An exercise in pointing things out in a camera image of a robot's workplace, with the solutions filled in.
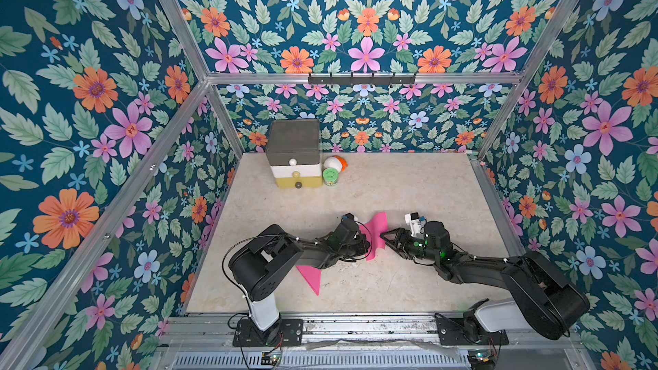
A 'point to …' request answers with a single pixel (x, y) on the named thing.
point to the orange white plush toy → (337, 162)
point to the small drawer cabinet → (294, 153)
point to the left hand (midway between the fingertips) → (375, 244)
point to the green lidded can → (331, 176)
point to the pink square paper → (313, 275)
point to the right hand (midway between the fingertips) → (384, 239)
